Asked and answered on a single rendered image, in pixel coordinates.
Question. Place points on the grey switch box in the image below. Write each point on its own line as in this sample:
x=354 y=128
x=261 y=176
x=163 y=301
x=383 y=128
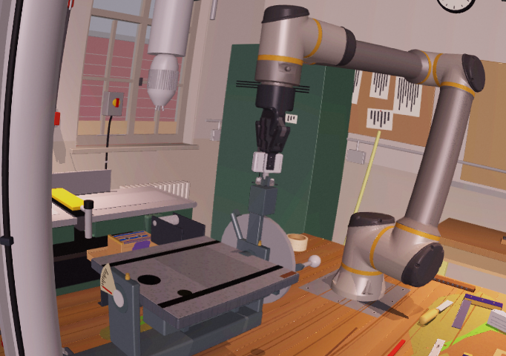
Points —
x=113 y=103

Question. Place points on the wooden box blue parts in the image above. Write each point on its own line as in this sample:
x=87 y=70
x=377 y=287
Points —
x=130 y=242

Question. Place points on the white round dial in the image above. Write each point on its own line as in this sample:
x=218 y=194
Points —
x=119 y=298

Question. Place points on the grey lock lever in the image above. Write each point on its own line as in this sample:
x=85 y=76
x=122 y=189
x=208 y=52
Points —
x=237 y=229

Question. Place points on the grey wall bracket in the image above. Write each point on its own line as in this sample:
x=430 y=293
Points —
x=214 y=129

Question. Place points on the dark open box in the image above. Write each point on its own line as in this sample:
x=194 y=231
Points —
x=177 y=229

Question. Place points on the grey hanging box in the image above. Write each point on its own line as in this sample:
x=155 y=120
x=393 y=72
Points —
x=356 y=155

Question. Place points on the large paned window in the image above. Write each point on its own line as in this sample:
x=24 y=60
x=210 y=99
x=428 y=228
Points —
x=115 y=66

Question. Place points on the grey base plate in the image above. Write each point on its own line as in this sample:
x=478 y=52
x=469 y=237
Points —
x=391 y=298

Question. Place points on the wooden side shelf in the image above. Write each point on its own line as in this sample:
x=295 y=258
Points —
x=480 y=240

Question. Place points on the green metal cabinet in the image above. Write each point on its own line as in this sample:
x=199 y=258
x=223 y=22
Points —
x=319 y=155

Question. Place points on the white ball knob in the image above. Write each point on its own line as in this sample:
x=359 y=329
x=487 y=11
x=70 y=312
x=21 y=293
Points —
x=314 y=260

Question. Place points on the small white card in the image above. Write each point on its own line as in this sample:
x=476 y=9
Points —
x=435 y=348

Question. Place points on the grey round trunnion disc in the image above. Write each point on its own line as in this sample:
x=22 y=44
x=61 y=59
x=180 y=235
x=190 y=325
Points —
x=279 y=249

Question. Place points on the grey wall rail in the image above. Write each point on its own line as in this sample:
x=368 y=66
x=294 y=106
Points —
x=493 y=169

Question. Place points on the grey post black cap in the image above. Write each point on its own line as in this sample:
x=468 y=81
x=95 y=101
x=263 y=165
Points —
x=88 y=218

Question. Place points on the beige tape roll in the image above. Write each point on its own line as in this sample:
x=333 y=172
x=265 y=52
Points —
x=297 y=243

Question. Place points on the purple grey try square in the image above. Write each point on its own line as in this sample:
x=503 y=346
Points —
x=480 y=303

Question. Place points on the white radiator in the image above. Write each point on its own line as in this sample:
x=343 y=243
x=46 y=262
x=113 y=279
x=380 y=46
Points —
x=168 y=188

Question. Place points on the wall clock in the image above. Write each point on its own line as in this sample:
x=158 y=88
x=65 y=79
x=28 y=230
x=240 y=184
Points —
x=456 y=4

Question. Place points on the cork notice board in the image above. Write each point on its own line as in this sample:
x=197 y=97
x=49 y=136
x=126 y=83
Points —
x=391 y=115

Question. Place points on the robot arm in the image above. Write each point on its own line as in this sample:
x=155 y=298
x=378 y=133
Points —
x=440 y=147

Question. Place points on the grey topped green workbench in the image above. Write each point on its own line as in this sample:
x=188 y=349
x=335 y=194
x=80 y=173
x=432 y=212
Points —
x=137 y=204

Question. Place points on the yellow stick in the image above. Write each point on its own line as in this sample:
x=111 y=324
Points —
x=368 y=169

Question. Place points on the dark grey drilling jig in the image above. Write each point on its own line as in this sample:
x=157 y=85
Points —
x=262 y=209

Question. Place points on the white hanging cylinder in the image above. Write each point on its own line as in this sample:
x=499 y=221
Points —
x=168 y=44

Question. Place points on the dark grey machine base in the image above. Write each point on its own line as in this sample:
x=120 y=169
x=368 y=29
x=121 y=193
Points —
x=124 y=320

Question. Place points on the white curved column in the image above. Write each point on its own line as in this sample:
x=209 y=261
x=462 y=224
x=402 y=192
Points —
x=35 y=178

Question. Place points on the yellow block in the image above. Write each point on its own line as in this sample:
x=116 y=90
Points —
x=68 y=199

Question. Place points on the cream angle scale plate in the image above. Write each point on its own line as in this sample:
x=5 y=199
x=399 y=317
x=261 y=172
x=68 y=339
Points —
x=106 y=278

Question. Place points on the brown wooden strip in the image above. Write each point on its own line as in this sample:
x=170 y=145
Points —
x=455 y=283

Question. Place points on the red pencil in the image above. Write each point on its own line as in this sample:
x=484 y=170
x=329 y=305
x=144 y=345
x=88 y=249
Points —
x=396 y=348

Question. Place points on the tan pegboard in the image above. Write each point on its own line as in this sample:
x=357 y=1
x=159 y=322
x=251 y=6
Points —
x=493 y=147

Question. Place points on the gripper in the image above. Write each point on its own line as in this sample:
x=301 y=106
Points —
x=275 y=95

